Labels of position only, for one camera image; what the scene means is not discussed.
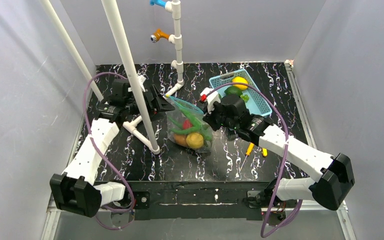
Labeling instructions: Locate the aluminium rail frame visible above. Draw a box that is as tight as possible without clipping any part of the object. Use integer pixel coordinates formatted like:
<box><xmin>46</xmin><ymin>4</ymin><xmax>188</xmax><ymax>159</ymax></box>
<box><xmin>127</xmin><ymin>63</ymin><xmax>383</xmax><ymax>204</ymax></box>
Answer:
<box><xmin>41</xmin><ymin>185</ymin><xmax>356</xmax><ymax>240</ymax></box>

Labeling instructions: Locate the orange handled screwdriver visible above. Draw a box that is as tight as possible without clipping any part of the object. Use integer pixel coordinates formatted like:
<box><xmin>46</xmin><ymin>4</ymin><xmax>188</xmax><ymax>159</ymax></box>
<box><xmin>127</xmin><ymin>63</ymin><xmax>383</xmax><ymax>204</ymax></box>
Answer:
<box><xmin>239</xmin><ymin>142</ymin><xmax>255</xmax><ymax>172</ymax></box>

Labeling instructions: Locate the clear zip top bag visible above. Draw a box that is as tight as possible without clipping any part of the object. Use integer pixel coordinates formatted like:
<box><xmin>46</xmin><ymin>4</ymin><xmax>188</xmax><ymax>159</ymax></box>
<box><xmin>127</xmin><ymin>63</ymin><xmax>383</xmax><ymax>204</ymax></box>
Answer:
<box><xmin>166</xmin><ymin>96</ymin><xmax>213</xmax><ymax>154</ymax></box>

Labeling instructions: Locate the blue clip on pipe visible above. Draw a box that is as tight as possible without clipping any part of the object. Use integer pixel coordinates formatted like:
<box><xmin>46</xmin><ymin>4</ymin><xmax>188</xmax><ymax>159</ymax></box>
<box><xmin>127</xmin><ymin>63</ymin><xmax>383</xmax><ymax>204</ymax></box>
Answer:
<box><xmin>149</xmin><ymin>0</ymin><xmax>167</xmax><ymax>8</ymax></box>

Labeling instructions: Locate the purple cable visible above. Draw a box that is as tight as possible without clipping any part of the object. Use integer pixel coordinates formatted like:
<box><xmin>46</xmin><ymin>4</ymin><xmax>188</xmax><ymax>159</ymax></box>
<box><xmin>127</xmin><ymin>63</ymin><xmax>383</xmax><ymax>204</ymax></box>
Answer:
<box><xmin>82</xmin><ymin>72</ymin><xmax>137</xmax><ymax>231</ymax></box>
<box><xmin>205</xmin><ymin>82</ymin><xmax>304</xmax><ymax>239</ymax></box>

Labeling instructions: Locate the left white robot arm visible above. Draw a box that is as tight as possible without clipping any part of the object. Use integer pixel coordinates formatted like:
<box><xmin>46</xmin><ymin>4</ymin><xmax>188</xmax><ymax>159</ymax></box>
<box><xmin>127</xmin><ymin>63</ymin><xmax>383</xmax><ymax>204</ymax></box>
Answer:
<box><xmin>49</xmin><ymin>78</ymin><xmax>139</xmax><ymax>218</ymax></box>

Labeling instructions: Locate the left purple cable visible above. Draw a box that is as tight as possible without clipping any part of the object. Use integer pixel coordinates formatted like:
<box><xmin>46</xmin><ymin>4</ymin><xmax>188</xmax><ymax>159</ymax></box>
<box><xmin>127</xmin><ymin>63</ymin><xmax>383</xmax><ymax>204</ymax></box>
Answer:
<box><xmin>82</xmin><ymin>72</ymin><xmax>137</xmax><ymax>231</ymax></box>

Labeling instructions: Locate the yellow lemon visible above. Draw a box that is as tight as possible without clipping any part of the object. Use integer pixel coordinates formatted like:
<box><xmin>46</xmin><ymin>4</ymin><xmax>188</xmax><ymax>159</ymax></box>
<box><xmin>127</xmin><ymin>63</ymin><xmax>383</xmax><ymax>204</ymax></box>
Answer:
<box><xmin>186</xmin><ymin>132</ymin><xmax>204</xmax><ymax>149</ymax></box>

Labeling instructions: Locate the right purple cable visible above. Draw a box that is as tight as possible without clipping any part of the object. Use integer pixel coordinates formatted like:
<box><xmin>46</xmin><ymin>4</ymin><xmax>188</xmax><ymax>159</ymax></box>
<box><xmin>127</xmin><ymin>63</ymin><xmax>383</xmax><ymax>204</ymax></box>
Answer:
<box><xmin>205</xmin><ymin>82</ymin><xmax>304</xmax><ymax>239</ymax></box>

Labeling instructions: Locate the orange fruit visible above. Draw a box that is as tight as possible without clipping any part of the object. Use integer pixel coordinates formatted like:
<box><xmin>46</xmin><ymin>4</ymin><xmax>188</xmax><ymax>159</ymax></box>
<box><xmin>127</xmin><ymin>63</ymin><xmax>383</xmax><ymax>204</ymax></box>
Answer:
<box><xmin>231</xmin><ymin>76</ymin><xmax>249</xmax><ymax>91</ymax></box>

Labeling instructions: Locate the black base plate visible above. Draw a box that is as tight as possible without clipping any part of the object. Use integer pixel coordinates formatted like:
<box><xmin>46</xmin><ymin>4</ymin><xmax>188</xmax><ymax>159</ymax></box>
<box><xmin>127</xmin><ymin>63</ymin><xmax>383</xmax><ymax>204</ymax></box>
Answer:
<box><xmin>129</xmin><ymin>181</ymin><xmax>268</xmax><ymax>221</ymax></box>

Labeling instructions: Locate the green grape bunch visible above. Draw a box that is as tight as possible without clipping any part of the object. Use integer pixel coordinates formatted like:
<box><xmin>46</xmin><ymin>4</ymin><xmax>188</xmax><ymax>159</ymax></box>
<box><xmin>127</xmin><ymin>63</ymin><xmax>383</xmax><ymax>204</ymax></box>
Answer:
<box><xmin>240</xmin><ymin>94</ymin><xmax>250</xmax><ymax>103</ymax></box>

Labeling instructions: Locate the red tomato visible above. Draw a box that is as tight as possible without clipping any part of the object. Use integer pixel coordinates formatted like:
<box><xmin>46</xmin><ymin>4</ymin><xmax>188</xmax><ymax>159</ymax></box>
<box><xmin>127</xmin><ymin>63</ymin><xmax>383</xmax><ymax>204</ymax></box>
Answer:
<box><xmin>182</xmin><ymin>119</ymin><xmax>194</xmax><ymax>130</ymax></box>

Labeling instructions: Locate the green chili pepper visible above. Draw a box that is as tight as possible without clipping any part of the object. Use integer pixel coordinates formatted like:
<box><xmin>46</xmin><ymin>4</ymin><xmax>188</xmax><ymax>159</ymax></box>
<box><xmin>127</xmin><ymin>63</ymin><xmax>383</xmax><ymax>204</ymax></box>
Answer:
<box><xmin>167</xmin><ymin>115</ymin><xmax>183</xmax><ymax>130</ymax></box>

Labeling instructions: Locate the long green cucumber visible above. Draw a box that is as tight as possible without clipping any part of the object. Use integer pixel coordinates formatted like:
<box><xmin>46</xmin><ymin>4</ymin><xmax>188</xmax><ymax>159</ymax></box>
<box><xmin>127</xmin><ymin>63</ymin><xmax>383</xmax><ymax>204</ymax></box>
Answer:
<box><xmin>168</xmin><ymin>107</ymin><xmax>213</xmax><ymax>142</ymax></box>

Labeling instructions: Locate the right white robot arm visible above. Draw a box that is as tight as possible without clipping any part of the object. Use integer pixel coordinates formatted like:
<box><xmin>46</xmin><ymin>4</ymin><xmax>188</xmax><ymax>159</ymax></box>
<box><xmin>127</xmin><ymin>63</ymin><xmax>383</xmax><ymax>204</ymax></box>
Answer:
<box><xmin>200</xmin><ymin>92</ymin><xmax>355</xmax><ymax>211</ymax></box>

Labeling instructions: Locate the white PVC pipe frame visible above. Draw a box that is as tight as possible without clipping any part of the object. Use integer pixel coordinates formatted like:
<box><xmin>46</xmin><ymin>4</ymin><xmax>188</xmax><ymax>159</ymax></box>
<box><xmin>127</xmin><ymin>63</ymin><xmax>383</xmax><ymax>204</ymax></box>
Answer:
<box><xmin>38</xmin><ymin>0</ymin><xmax>185</xmax><ymax>155</ymax></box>

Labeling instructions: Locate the light blue plastic basket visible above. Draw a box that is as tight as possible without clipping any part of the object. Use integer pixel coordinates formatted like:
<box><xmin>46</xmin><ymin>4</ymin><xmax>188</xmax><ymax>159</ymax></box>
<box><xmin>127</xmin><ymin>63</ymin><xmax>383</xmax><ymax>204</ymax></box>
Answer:
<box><xmin>209</xmin><ymin>69</ymin><xmax>272</xmax><ymax>117</ymax></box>

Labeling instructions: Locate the yellow handled screwdriver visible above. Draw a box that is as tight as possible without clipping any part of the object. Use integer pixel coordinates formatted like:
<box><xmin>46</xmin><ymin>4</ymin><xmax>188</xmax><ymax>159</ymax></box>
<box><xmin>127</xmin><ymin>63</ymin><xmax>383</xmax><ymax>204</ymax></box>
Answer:
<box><xmin>261</xmin><ymin>148</ymin><xmax>268</xmax><ymax>157</ymax></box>

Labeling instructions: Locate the orange webcam on pipe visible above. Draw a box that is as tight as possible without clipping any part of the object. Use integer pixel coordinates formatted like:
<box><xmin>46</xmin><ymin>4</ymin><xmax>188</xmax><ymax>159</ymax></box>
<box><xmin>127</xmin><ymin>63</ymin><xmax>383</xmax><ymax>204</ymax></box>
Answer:
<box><xmin>150</xmin><ymin>28</ymin><xmax>170</xmax><ymax>43</ymax></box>

